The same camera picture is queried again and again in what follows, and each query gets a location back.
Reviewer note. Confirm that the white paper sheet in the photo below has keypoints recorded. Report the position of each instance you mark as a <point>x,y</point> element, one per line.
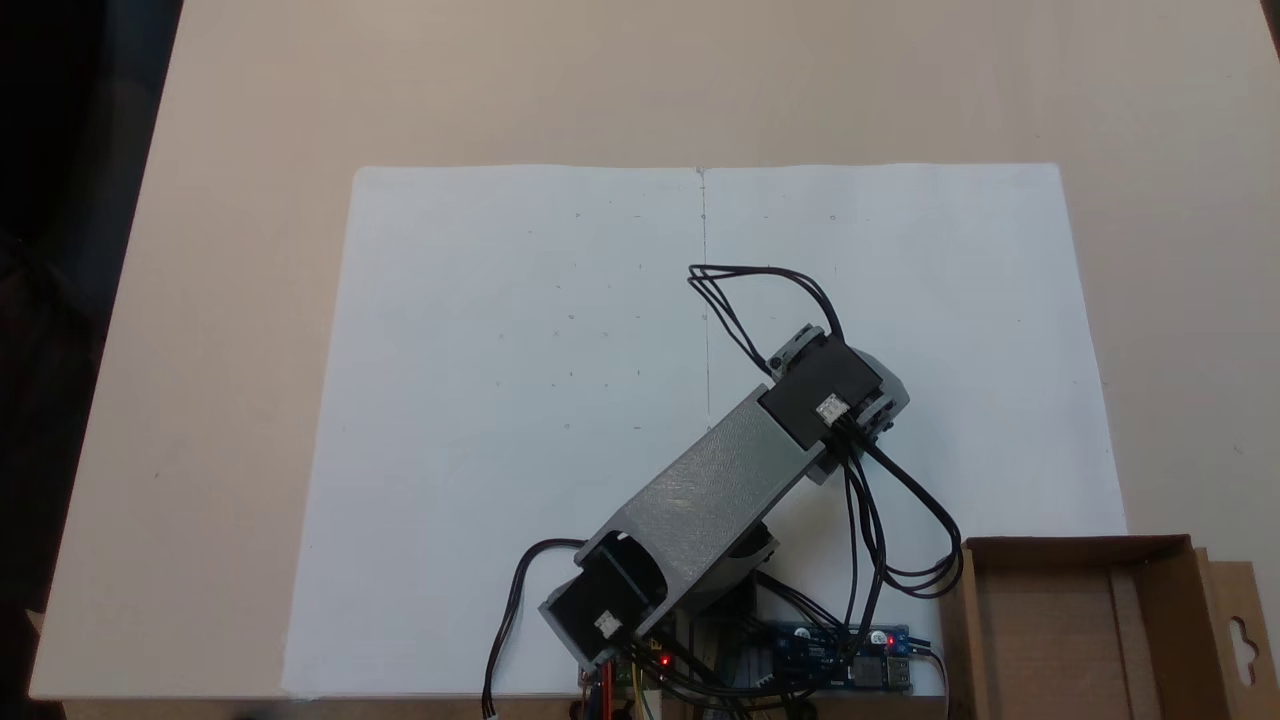
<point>500,400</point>

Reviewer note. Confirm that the blue circuit board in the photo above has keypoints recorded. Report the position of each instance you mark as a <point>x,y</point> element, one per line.
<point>830,655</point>

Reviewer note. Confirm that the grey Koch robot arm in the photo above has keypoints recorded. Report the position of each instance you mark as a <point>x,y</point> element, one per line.
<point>700,490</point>

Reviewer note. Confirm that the brown cardboard box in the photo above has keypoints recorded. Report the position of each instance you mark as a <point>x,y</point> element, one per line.
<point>1060,630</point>

